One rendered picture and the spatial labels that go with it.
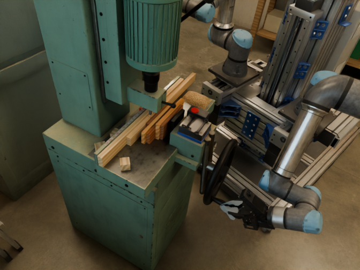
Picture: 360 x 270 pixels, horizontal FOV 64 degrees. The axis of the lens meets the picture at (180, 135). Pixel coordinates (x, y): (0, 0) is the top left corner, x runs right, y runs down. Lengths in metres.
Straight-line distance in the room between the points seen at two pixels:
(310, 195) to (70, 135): 0.99
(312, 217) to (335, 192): 1.47
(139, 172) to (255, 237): 1.17
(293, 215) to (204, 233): 0.98
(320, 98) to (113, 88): 0.73
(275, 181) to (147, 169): 0.47
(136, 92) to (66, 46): 0.28
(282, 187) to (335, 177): 1.51
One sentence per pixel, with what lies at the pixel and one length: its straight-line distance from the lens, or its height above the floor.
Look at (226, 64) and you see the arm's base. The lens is 1.75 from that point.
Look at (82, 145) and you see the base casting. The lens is 1.29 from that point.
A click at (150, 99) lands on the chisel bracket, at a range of 1.09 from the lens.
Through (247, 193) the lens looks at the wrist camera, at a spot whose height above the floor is 0.87.
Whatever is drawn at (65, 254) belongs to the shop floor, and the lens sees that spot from 1.93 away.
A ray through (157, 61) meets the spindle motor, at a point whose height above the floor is 1.24.
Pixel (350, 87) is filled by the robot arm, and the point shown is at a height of 1.23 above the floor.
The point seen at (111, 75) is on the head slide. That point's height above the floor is 1.12.
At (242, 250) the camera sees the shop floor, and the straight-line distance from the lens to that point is 1.96.
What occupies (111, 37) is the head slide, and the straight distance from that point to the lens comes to 1.02.
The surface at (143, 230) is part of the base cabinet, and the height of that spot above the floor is 0.47.
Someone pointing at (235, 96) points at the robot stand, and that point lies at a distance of 1.76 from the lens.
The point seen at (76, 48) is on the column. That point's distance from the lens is 1.09.
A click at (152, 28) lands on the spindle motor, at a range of 0.90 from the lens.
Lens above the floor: 1.71
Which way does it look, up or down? 44 degrees down
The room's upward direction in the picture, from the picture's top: 7 degrees clockwise
